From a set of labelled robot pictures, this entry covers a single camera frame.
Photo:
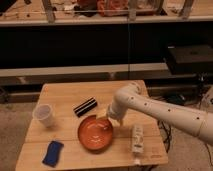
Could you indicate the orange tan gripper finger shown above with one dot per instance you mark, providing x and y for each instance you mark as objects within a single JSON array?
[{"x": 102, "y": 114}]

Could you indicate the orange ceramic bowl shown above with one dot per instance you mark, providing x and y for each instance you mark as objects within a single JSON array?
[{"x": 95, "y": 134}]

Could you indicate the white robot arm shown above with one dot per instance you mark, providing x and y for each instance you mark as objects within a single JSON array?
[{"x": 194, "y": 122}]

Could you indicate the black striped box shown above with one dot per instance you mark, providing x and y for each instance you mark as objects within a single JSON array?
[{"x": 85, "y": 107}]

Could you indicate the wooden folding table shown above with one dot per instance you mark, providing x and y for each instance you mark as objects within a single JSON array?
[{"x": 63, "y": 97}]

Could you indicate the clear plastic cup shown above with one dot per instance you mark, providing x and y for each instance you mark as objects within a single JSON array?
[{"x": 44, "y": 114}]

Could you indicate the blue sponge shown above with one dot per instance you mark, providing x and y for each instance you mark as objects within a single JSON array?
[{"x": 52, "y": 155}]

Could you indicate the black box on shelf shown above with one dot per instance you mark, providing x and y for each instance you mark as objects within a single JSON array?
[{"x": 190, "y": 59}]

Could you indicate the orange object on shelf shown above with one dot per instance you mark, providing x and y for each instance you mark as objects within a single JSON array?
[{"x": 112, "y": 7}]

